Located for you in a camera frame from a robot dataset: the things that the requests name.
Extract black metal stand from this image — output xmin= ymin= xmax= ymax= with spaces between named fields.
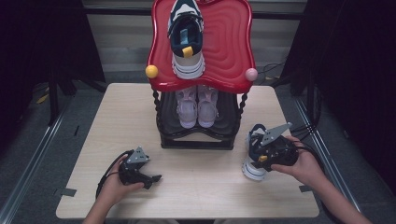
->
xmin=46 ymin=69 xmax=108 ymax=126

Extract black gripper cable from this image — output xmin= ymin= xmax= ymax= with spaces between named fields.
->
xmin=95 ymin=149 xmax=135 ymax=200
xmin=290 ymin=139 xmax=323 ymax=167

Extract navy and white sneaker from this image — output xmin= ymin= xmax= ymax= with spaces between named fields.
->
xmin=167 ymin=0 xmax=206 ymax=80
xmin=241 ymin=123 xmax=281 ymax=182

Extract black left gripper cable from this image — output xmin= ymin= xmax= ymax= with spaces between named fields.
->
xmin=95 ymin=149 xmax=135 ymax=200

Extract person's right hand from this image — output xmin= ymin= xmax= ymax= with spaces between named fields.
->
xmin=270 ymin=134 xmax=327 ymax=189

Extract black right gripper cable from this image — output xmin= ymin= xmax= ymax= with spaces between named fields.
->
xmin=290 ymin=139 xmax=323 ymax=167

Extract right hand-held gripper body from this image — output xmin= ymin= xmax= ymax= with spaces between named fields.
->
xmin=254 ymin=121 xmax=301 ymax=172

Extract person's left hand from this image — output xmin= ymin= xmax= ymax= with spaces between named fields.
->
xmin=98 ymin=154 xmax=146 ymax=207

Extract yellow tape strip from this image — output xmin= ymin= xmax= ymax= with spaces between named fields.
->
xmin=35 ymin=92 xmax=50 ymax=105

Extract purple jelly sandal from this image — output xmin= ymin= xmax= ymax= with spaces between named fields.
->
xmin=197 ymin=84 xmax=219 ymax=129
xmin=175 ymin=86 xmax=199 ymax=129

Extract red and black shoe rack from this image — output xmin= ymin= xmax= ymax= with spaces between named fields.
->
xmin=145 ymin=0 xmax=260 ymax=151

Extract black floor cables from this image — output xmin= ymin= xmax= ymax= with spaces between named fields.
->
xmin=257 ymin=61 xmax=323 ymax=146

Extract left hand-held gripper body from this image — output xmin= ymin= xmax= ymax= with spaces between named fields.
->
xmin=118 ymin=146 xmax=154 ymax=189

